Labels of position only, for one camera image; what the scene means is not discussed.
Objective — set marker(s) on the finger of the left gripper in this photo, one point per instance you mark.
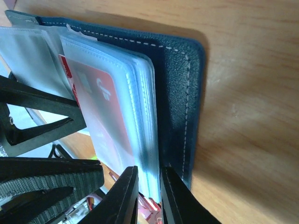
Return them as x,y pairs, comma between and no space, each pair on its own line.
54,118
61,183

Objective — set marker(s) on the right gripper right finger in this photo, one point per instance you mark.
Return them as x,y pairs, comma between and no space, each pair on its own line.
179,206

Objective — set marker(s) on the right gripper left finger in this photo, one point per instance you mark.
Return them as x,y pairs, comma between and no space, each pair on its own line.
120,204

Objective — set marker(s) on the red vip card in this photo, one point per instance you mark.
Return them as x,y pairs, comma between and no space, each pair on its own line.
149,212
95,93

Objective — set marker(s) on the blue leather card holder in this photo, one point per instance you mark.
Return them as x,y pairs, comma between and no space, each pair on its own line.
157,80

